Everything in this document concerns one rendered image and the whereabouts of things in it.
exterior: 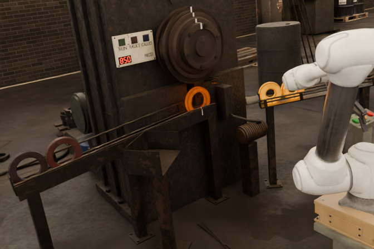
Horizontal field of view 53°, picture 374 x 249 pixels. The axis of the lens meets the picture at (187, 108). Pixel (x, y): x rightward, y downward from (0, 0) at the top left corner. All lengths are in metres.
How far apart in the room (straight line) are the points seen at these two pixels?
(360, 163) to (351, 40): 0.62
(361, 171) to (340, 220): 0.25
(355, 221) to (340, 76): 0.70
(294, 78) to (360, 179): 0.53
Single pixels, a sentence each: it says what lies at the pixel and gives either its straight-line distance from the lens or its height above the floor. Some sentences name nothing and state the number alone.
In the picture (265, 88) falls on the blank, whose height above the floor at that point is 0.75.
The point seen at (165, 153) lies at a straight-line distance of 2.09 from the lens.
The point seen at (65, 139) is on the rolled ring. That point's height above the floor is 0.77.
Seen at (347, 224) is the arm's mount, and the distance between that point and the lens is 1.84.
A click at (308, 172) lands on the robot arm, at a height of 0.67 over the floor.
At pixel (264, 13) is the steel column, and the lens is 6.76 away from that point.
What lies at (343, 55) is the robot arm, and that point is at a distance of 1.31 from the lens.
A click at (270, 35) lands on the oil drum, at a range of 4.97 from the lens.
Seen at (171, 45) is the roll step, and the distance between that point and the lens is 2.24.
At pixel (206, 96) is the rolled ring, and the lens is 2.48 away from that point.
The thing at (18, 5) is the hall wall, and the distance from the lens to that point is 8.17.
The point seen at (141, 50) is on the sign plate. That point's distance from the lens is 2.31.
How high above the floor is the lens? 1.45
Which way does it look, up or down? 18 degrees down
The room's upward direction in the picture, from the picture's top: 7 degrees counter-clockwise
